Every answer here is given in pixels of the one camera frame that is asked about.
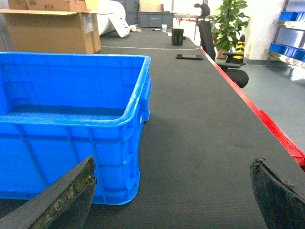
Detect small black box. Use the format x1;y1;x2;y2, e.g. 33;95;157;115
171;27;184;46

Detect yellow black striped bollard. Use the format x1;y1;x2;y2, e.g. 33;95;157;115
234;34;245;61

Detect metal shelf rack with bins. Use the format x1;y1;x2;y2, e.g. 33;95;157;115
265;0;305;70

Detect large blue plastic crate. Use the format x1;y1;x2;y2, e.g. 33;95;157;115
0;52;152;205

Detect large open cardboard box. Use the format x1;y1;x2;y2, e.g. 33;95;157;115
0;9;112;54

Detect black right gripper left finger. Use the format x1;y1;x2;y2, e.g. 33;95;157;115
0;156;97;229

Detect white paper cup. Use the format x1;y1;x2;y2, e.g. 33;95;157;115
161;24;167;32

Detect grey storage crates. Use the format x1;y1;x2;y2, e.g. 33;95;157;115
119;0;174;28

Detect black office chair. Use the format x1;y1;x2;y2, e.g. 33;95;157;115
194;3;249;88

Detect black smartphone on table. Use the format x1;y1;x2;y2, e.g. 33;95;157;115
176;54;203;60

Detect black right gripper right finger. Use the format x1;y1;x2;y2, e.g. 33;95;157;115
250;158;305;229

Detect green potted plant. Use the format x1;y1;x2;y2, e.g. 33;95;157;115
212;0;249;59

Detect cardboard box on top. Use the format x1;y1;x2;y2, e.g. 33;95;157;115
8;0;99;12

